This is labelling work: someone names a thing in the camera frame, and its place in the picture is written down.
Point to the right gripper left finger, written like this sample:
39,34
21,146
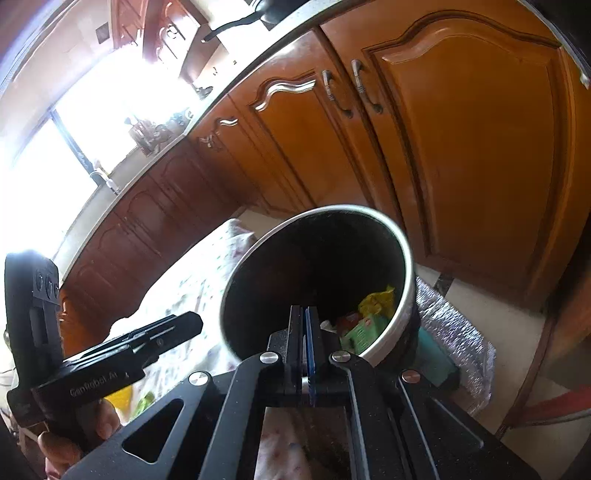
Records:
229,426

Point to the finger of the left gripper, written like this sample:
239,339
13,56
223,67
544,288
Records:
171,332

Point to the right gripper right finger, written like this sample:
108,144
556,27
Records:
400,425

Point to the green carton box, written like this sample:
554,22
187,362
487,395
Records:
364,334

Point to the yellow seasoning packet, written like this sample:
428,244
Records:
379,303

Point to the yellow foam fruit net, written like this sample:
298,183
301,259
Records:
121,399

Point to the white rimmed trash bin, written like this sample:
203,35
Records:
330,258

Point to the kitchen faucet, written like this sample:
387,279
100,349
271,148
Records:
99,174

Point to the kitchen window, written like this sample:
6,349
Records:
45,188

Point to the brown lower kitchen cabinets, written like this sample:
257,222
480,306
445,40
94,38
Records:
466,121

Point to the white dotted tablecloth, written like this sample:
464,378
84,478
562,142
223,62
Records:
194,295

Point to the silver bubble wrap mat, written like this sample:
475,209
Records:
462,344

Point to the utensil holder on counter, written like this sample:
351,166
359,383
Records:
145,135

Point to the black wok pan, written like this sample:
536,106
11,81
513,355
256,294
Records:
268,11

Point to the brown upper wall cabinets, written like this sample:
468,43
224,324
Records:
171,33

